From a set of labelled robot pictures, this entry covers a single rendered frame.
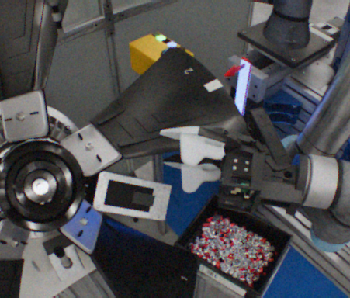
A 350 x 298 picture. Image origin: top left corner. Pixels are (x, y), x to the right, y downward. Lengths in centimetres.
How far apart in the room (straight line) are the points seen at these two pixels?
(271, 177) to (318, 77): 69
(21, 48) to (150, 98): 22
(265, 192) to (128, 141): 21
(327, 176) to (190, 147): 19
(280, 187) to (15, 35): 42
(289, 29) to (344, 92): 53
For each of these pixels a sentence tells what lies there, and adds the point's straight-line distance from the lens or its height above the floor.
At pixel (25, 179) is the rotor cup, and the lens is 45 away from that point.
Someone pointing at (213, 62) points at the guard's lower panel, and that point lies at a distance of 185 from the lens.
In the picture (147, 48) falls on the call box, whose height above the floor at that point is 107.
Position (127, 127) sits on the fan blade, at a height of 119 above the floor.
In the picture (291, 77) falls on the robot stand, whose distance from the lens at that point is 110.
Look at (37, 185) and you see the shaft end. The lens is 44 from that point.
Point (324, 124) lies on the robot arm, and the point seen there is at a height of 120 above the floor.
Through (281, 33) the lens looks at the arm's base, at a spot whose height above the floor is 108.
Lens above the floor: 156
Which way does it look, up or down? 49 degrees down
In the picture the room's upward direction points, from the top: straight up
